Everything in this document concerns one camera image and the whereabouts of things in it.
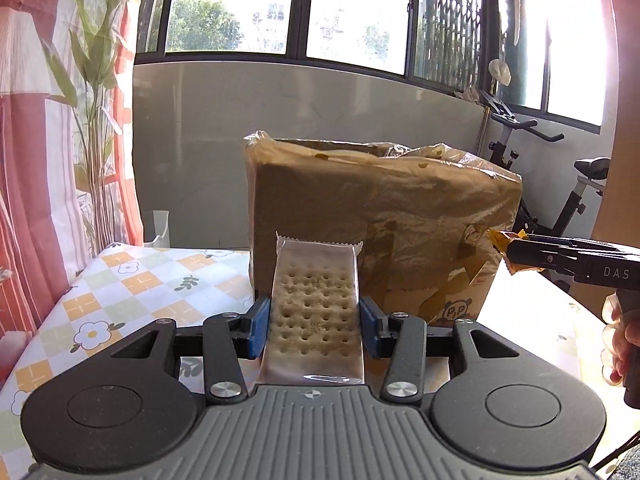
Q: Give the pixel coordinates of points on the brown cardboard box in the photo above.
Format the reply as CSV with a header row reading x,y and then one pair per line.
x,y
465,306

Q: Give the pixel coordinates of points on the pink printed backdrop curtain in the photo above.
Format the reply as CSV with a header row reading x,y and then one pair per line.
x,y
30,160

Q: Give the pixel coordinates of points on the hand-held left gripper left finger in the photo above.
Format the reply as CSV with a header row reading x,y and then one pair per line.
x,y
259,327

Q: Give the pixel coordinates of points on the pale round object on pole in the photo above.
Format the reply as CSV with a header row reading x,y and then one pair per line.
x,y
499,71

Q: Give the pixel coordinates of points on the white bin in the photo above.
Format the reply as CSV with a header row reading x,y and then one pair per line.
x,y
157,230

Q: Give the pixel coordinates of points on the yellow snack packet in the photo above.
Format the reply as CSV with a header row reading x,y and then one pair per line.
x,y
500,241

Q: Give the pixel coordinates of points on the black exercise bike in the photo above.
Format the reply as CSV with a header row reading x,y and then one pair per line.
x,y
592,166

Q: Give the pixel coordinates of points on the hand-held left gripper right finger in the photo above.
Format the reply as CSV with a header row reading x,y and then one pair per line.
x,y
372,329

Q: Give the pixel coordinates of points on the clear cracker packet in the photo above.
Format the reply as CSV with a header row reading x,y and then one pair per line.
x,y
312,310

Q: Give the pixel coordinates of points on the crumpled beige cloth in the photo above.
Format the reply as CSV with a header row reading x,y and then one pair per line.
x,y
467,95

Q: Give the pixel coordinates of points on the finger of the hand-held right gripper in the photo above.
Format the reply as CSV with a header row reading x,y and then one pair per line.
x,y
545,255

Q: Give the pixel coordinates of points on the person's right hand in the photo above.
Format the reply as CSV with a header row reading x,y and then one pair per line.
x,y
619,347

